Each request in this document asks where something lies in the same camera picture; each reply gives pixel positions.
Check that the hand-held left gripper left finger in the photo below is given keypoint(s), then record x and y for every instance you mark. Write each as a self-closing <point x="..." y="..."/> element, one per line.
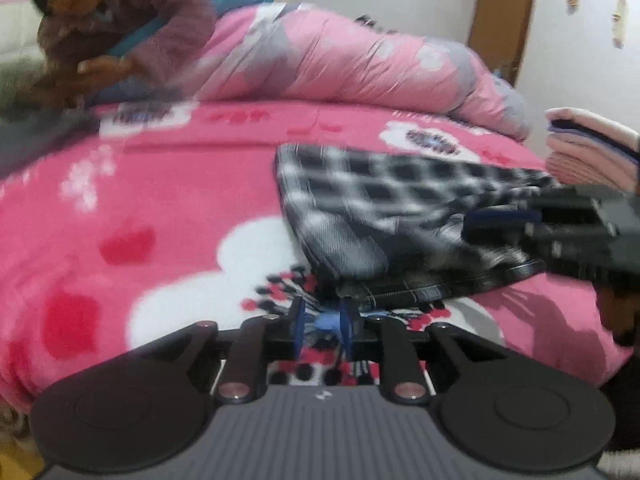
<point x="298" y="325"/>

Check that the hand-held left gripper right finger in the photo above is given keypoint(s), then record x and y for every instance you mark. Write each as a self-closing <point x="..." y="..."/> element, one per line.
<point x="346" y="325"/>

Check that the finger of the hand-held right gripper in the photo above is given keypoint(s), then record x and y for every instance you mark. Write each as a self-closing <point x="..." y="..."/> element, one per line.
<point x="500" y="220"/>

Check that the black white plaid pants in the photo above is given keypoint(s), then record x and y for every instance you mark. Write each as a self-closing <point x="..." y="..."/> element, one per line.
<point x="375" y="195"/>

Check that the stack of folded clothes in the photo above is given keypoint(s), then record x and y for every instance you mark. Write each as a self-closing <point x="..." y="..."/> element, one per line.
<point x="585" y="160"/>

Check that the person's right hand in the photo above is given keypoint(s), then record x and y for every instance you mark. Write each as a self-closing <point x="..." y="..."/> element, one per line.
<point x="620" y="310"/>

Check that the pink floral blanket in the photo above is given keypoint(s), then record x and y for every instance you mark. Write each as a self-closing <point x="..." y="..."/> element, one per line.
<point x="175" y="200"/>

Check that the brown wooden door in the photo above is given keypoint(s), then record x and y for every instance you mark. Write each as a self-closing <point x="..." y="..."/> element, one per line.
<point x="500" y="15"/>

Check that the pink grey floral quilt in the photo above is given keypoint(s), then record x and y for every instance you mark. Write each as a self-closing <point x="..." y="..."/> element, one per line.
<point x="350" y="60"/>

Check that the dark grey cloth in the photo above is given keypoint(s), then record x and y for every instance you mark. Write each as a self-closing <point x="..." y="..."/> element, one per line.
<point x="35" y="140"/>

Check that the white pink headboard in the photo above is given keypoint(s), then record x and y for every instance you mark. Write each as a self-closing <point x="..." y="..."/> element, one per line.
<point x="15" y="25"/>

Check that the hanging wall decoration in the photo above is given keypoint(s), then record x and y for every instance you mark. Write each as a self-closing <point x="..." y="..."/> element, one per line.
<point x="620" y="20"/>

